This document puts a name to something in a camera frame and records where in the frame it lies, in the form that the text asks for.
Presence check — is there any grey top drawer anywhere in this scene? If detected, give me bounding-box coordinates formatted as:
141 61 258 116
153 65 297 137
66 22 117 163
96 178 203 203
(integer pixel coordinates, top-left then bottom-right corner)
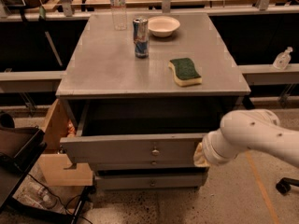
59 100 225 164

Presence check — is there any grey drawer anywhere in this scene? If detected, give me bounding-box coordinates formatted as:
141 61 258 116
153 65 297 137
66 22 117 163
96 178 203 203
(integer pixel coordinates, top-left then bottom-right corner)
95 173 207 190
59 100 225 164

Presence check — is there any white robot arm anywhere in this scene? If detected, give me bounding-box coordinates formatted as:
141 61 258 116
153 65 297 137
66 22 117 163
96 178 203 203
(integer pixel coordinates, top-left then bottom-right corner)
193 109 299 167

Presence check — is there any grey bottom drawer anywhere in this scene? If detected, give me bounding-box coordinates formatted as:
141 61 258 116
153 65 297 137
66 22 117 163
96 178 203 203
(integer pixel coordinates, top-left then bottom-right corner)
95 173 207 190

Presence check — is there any grey wooden drawer cabinet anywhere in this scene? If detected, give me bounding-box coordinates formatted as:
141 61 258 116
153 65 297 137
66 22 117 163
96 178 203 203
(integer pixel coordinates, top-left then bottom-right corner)
56 13 250 182

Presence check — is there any black chair caster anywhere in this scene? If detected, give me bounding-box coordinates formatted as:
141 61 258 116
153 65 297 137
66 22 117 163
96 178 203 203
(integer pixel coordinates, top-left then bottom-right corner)
276 177 299 195

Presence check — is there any green yellow sponge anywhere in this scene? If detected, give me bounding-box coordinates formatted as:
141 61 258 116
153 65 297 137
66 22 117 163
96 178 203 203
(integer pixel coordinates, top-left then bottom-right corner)
168 58 202 87

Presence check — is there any clear soap dispenser bottle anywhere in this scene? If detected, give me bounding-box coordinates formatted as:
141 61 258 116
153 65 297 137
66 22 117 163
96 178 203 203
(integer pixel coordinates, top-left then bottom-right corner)
273 47 293 70

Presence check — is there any white bowl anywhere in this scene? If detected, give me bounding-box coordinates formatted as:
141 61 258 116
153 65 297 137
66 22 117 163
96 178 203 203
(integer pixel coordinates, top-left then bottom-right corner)
149 16 180 37

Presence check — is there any wooden box of items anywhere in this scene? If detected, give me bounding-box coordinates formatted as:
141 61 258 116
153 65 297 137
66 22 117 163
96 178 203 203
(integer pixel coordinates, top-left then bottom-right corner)
38 99 93 186

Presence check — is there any blue silver energy drink can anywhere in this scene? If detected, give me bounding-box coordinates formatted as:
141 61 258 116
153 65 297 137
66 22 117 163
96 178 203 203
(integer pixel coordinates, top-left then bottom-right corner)
133 17 149 58

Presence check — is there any plastic bottle on floor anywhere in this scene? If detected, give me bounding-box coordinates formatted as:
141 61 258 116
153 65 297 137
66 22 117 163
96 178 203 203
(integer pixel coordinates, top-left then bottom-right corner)
27 182 57 209

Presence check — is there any black cart tray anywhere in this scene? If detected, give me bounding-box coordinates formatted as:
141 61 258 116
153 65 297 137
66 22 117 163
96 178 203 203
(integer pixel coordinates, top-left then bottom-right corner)
0 111 47 210

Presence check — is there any clear plastic water bottle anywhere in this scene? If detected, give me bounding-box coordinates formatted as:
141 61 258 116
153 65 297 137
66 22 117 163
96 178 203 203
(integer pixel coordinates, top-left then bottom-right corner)
110 0 127 31

